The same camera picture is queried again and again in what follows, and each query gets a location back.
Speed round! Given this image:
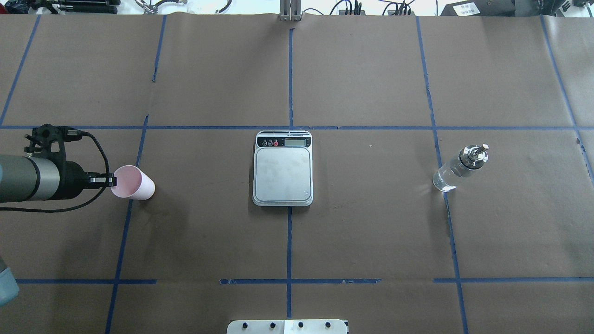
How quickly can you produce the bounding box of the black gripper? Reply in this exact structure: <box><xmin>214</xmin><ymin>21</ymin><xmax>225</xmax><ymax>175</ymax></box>
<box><xmin>58</xmin><ymin>161</ymin><xmax>116</xmax><ymax>199</ymax></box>

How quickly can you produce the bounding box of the pink plastic cup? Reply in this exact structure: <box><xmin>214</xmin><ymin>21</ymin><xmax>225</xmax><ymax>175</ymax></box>
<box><xmin>110</xmin><ymin>165</ymin><xmax>155</xmax><ymax>200</ymax></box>

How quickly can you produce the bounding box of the clear glass sauce bottle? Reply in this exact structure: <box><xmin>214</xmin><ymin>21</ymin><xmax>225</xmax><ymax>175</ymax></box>
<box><xmin>433</xmin><ymin>143</ymin><xmax>489</xmax><ymax>193</ymax></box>

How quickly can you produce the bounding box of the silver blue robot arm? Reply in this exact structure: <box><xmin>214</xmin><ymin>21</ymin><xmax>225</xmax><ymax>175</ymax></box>
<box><xmin>0</xmin><ymin>155</ymin><xmax>117</xmax><ymax>203</ymax></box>

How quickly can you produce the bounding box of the grey digital kitchen scale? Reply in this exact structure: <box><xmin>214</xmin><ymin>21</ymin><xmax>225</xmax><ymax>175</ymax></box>
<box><xmin>252</xmin><ymin>130</ymin><xmax>314</xmax><ymax>207</ymax></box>

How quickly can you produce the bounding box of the black flat box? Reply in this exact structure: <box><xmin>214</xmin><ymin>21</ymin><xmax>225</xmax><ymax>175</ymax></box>
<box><xmin>439</xmin><ymin>0</ymin><xmax>516</xmax><ymax>17</ymax></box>

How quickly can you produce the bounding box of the black camera cable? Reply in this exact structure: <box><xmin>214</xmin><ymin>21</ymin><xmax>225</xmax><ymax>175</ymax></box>
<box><xmin>0</xmin><ymin>131</ymin><xmax>111</xmax><ymax>213</ymax></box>

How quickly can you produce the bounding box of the aluminium frame post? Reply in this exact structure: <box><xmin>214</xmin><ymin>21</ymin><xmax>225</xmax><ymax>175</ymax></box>
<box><xmin>279</xmin><ymin>0</ymin><xmax>303</xmax><ymax>22</ymax></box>

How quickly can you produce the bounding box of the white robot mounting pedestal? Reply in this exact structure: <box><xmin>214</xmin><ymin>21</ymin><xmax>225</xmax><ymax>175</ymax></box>
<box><xmin>226</xmin><ymin>319</ymin><xmax>349</xmax><ymax>334</ymax></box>

